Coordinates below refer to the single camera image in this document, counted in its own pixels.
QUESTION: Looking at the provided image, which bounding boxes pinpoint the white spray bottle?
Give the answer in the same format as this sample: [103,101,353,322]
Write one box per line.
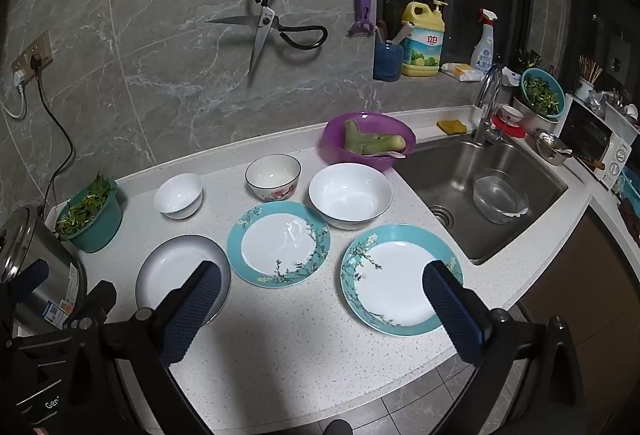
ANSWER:
[470,8,499,76]

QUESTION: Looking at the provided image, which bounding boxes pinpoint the teal colander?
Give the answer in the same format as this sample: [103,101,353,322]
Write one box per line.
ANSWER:
[521,67,566,123]

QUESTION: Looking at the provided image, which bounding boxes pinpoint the stainless steel sink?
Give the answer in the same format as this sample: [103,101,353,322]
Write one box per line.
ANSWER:
[395,135,569,266]

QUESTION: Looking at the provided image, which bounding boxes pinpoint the large white bowl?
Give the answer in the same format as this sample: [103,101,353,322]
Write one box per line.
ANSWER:
[308,163,393,230]

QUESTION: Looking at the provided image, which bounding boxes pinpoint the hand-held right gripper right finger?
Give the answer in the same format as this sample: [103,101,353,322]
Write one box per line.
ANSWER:
[422,260,585,435]

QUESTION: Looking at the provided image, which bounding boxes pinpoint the floral print bowl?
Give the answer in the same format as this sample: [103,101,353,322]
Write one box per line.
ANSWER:
[245,154,302,203]

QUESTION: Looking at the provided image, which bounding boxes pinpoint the white charger cable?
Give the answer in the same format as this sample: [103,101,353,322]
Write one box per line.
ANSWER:
[0,71,28,120]

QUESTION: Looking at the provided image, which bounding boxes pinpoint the teal plastic basin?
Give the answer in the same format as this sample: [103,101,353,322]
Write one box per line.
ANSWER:
[55,179,123,253]

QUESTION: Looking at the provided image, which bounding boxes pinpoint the wall power outlet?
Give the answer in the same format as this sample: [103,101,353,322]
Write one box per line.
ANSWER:
[12,31,54,86]

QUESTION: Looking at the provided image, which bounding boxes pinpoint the silver rice cooker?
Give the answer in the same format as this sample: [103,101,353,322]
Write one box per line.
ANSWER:
[0,205,88,331]

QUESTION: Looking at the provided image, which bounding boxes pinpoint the black power cable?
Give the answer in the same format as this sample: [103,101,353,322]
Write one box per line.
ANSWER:
[30,54,76,210]

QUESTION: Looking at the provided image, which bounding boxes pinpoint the red lid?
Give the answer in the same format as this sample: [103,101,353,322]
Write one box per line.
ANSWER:
[492,115,527,139]

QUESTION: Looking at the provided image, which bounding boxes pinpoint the clear glass bowl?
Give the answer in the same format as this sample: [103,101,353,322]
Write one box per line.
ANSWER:
[472,169,530,225]

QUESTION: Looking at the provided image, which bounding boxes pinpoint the purple peeler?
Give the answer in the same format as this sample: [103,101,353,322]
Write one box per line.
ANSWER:
[347,0,378,38]

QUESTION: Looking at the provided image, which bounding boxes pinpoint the metal strainer bowl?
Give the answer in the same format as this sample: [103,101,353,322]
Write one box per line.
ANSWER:
[534,128,574,166]

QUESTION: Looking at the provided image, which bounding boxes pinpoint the blue utensil holder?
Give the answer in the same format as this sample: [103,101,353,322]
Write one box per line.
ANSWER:
[372,42,404,82]

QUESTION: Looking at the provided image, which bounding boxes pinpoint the bundle of chopsticks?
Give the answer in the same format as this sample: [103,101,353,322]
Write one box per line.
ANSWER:
[578,55,606,86]

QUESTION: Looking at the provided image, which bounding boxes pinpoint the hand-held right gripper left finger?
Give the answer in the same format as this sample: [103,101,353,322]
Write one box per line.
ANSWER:
[100,260,223,435]

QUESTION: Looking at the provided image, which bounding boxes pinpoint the small white bowl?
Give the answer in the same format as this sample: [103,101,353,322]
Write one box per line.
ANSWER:
[162,194,204,221]
[154,173,203,214]

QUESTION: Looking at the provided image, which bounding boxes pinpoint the white microwave oven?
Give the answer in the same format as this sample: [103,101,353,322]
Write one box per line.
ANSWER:
[557,95,630,190]

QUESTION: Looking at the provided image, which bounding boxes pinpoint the white utensil rack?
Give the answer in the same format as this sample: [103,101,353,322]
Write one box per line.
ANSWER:
[601,90,640,128]

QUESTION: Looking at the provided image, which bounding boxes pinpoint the white wipes packet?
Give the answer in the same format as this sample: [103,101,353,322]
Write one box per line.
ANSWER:
[440,62,484,82]

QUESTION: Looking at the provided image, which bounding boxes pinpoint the black-handled kitchen scissors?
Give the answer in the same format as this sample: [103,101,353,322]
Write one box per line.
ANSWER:
[205,0,329,76]

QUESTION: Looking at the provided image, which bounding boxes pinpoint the teal floral rim plate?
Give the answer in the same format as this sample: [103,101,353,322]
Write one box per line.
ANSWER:
[341,224,464,337]
[226,201,332,288]

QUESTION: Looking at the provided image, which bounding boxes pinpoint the grey dark-rimmed plate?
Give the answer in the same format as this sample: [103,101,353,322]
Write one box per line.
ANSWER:
[135,235,232,327]

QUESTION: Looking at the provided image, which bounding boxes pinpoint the leafy green vegetables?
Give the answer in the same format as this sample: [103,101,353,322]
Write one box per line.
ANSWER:
[54,172,117,242]

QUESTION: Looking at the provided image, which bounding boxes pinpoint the chopped green vegetables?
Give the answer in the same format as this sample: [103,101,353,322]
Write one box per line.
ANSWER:
[525,76,561,114]

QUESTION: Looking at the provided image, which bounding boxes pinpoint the chrome faucet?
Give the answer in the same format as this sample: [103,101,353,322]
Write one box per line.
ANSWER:
[472,65,504,146]

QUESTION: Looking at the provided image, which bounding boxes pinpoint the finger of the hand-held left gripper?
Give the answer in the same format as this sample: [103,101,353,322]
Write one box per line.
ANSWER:
[0,259,51,341]
[64,280,119,335]

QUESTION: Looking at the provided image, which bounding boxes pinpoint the white-handled knife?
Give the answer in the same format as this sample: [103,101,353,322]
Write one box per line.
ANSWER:
[390,22,416,46]

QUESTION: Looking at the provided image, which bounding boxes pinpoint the small patterned bowl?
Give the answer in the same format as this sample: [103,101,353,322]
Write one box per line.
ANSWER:
[500,105,525,128]

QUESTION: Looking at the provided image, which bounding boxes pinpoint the white chopstick holder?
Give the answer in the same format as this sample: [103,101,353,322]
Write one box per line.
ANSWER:
[574,77,598,104]

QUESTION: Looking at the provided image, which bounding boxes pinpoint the purple plastic basin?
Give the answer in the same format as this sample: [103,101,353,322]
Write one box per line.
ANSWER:
[320,112,417,172]

